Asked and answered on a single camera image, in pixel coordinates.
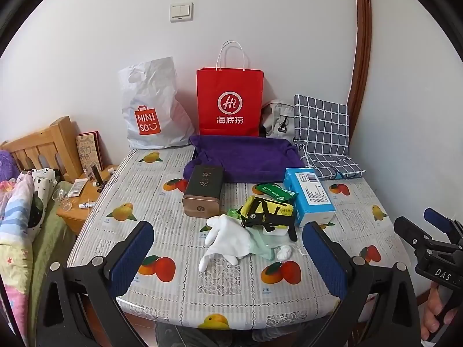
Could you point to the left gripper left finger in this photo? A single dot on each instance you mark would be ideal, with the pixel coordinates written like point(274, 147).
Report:
point(124, 260)

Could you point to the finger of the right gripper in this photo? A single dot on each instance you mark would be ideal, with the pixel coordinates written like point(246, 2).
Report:
point(439, 220)
point(408, 229)

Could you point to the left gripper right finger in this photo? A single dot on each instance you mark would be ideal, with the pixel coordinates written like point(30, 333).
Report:
point(330, 259)

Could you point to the yellow black pouch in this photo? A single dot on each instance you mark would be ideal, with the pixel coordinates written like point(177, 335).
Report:
point(269, 214)

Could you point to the white glove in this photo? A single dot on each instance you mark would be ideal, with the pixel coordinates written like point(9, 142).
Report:
point(226, 237)

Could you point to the green tissue pack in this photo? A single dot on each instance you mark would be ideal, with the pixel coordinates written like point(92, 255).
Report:
point(234, 213)

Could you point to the person right hand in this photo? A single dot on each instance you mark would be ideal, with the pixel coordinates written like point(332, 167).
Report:
point(432, 309)

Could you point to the white cotton ball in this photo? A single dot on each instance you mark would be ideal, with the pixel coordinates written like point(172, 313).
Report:
point(284, 253)

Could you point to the blue tissue pack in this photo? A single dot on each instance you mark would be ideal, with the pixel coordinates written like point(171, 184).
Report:
point(312, 203)

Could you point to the wooden nightstand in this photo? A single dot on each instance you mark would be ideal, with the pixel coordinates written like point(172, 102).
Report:
point(75, 217)

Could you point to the dark green tea tin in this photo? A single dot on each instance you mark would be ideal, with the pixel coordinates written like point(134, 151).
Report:
point(202, 197)

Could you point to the colourful bedding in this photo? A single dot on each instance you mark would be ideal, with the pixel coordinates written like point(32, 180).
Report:
point(32, 236)

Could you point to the patterned book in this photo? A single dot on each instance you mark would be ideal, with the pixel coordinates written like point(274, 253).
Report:
point(88, 146)

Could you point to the purple towel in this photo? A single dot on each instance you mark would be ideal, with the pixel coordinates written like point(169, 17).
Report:
point(244, 159)

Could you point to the wooden headboard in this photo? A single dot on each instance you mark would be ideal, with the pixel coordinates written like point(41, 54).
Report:
point(52, 147)

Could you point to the grey checkered fabric cushion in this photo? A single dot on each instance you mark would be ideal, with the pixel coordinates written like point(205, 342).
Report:
point(321, 133)

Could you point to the white Miniso plastic bag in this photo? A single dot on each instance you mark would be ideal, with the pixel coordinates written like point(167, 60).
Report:
point(154, 118)

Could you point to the purple plush toy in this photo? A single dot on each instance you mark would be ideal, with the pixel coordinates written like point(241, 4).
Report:
point(8, 167)

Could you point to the beige grey backpack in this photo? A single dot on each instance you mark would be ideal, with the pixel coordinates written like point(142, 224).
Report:
point(277, 120)

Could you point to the red paper shopping bag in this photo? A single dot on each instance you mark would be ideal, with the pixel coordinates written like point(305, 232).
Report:
point(229, 100)

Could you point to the brown wooden door frame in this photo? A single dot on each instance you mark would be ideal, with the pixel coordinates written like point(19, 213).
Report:
point(361, 64)

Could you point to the white wall switch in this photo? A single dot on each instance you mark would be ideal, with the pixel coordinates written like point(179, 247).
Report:
point(181, 12)

